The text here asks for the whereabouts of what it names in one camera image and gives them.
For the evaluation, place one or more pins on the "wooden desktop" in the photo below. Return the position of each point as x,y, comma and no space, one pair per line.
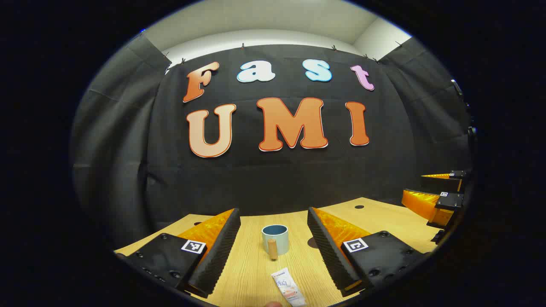
251,273

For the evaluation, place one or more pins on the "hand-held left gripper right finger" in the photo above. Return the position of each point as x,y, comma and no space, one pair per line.
328,251

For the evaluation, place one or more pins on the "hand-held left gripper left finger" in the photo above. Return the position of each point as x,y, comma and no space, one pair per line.
217,256

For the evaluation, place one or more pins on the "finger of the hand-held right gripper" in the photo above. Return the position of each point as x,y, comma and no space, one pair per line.
426,204
443,183

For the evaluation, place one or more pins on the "black backdrop cloth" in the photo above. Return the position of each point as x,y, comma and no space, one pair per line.
298,179

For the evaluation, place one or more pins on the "dark round coaster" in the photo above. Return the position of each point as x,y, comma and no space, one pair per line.
313,244

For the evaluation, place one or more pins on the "white toothpaste tube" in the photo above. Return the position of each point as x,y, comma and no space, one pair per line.
286,285

